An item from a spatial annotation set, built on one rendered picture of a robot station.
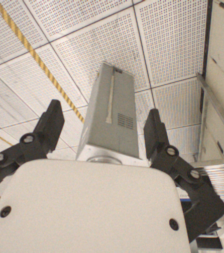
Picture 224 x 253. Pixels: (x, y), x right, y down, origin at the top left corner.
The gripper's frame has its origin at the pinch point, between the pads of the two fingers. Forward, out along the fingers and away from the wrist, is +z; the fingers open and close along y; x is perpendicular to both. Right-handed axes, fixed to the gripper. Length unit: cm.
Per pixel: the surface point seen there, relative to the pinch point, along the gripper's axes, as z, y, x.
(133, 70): 101, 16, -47
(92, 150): 25, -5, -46
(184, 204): 11, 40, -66
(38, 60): 101, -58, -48
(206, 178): 24, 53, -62
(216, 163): 26, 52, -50
